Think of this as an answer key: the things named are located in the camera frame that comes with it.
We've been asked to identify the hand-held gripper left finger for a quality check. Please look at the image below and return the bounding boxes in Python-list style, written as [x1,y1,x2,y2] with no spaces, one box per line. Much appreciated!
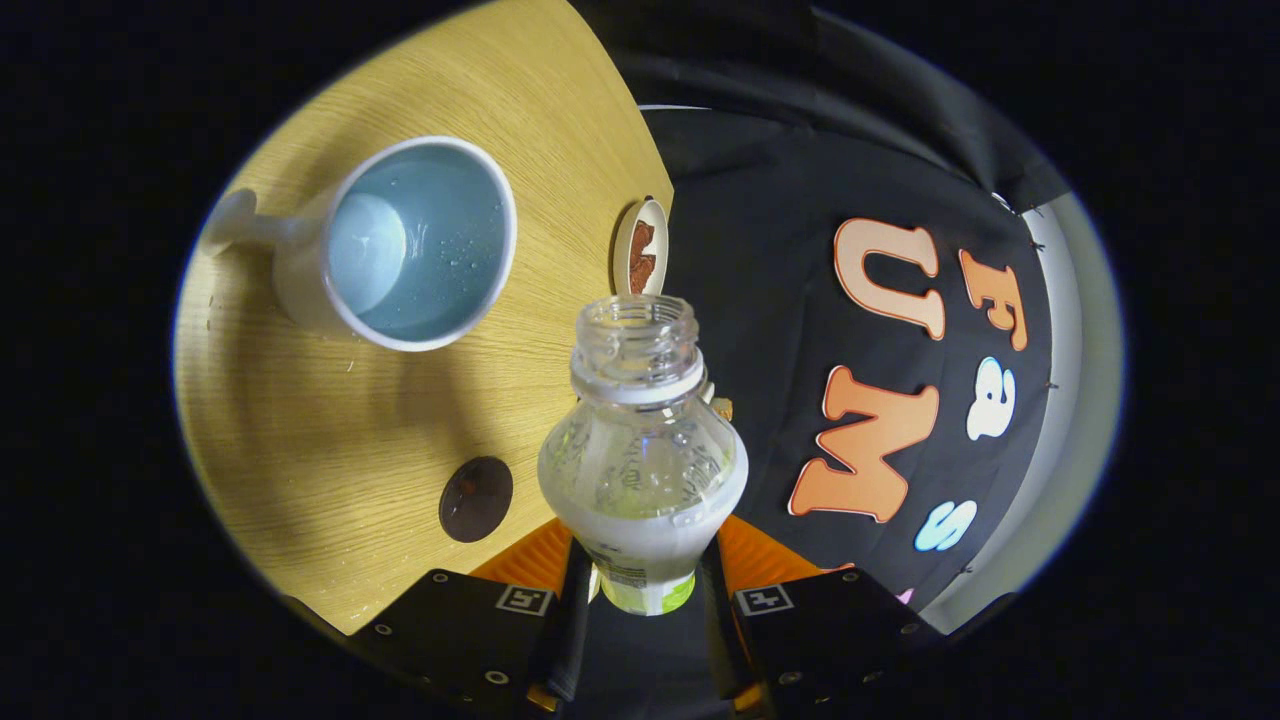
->
[345,517,598,716]

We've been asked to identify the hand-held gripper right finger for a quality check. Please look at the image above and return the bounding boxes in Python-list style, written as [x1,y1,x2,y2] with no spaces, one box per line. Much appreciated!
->
[700,515,946,716]

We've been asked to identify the dark brown round coaster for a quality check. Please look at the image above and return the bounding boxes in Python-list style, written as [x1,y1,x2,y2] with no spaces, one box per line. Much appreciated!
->
[439,457,514,544]

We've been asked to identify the clear plastic juice bottle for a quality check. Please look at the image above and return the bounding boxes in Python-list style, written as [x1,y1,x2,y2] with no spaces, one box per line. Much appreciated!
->
[537,295,749,617]

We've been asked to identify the white cup with blue inside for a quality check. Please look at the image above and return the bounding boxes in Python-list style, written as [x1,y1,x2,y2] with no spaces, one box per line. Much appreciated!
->
[200,135,519,353]

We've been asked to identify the wooden table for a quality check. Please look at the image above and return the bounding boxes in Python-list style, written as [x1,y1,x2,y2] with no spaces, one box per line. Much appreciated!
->
[172,0,676,636]

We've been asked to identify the round plate with meat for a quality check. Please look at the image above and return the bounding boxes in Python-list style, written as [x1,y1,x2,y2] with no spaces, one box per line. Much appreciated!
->
[612,197,669,298]

